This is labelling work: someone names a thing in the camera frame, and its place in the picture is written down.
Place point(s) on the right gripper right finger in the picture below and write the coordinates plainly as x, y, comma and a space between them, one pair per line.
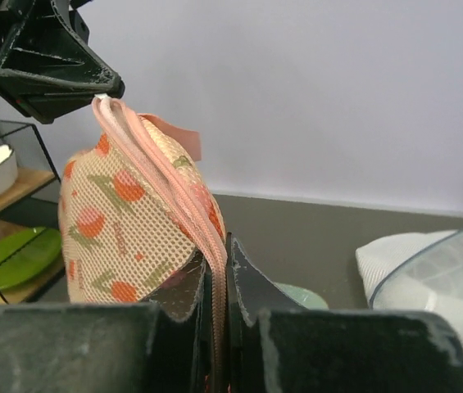
278, 345

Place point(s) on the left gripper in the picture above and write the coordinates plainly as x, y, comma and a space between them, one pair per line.
47, 68

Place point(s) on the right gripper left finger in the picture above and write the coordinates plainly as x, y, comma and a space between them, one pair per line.
158, 345

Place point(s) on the floral mesh laundry bag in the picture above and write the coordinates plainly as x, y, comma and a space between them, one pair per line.
139, 224

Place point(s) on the white round mesh laundry bag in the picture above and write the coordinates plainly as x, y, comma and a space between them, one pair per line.
415, 271

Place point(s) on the light green rectangular plate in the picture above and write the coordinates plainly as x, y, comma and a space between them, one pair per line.
304, 297

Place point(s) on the lime green plate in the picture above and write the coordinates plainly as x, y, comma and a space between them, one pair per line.
26, 254

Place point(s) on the black wire wooden shelf rack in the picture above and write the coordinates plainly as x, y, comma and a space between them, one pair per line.
30, 202

